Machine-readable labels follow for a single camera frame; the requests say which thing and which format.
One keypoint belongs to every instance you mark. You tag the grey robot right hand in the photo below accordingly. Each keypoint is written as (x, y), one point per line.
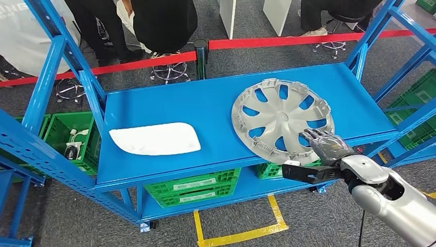
(328, 148)

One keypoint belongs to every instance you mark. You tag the silver plastic wheel cover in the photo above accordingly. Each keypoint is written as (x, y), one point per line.
(282, 117)

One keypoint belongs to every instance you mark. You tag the white plastic cover part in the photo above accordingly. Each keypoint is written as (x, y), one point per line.
(156, 139)

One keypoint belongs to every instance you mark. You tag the white plastic connector part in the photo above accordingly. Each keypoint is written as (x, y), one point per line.
(80, 133)

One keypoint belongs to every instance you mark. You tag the white black plastic part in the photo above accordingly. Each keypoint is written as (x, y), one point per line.
(73, 151)

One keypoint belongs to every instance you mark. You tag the green plastic crate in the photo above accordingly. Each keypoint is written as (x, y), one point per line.
(163, 199)
(56, 136)
(43, 124)
(269, 172)
(424, 136)
(424, 88)
(427, 5)
(228, 179)

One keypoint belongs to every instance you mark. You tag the yellow floor tape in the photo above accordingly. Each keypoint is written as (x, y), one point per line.
(431, 195)
(279, 214)

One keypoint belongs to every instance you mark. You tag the chrome stool base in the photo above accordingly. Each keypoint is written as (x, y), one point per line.
(329, 46)
(169, 72)
(69, 89)

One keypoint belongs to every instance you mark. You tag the red barrier belt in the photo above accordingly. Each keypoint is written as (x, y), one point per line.
(136, 64)
(272, 41)

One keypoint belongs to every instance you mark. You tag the person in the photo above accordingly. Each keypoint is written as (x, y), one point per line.
(316, 13)
(163, 24)
(88, 27)
(27, 34)

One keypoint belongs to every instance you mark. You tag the white desk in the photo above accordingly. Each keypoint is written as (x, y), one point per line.
(227, 17)

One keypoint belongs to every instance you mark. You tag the black barrier post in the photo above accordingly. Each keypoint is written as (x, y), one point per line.
(201, 61)

